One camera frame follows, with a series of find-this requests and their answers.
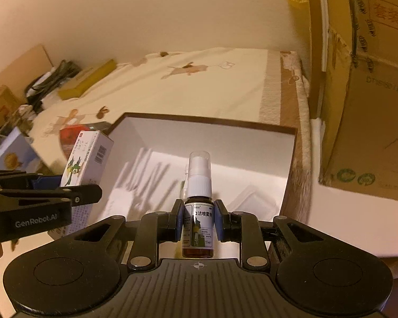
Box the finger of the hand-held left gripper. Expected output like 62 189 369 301
0 170 67 191
0 185 103 206

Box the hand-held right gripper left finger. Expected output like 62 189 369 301
66 199 184 270

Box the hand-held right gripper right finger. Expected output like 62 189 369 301
214 199 330 270

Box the white box with green print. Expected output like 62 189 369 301
59 131 115 188

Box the brown spray bottle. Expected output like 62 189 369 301
182 151 216 259

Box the brown box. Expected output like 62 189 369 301
46 112 299 260

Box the blue milk carton box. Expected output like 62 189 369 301
0 126 62 179

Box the red food tray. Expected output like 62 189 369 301
59 121 113 160

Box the small cardboard box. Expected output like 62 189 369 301
0 84 20 120

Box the flat gold box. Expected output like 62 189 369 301
58 59 117 100

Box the wooden headboard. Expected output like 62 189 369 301
0 44 55 90

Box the cream printed blanket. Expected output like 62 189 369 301
30 48 314 226

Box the large cardboard box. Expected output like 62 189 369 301
318 0 398 202

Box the black strap bag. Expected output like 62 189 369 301
25 60 83 107

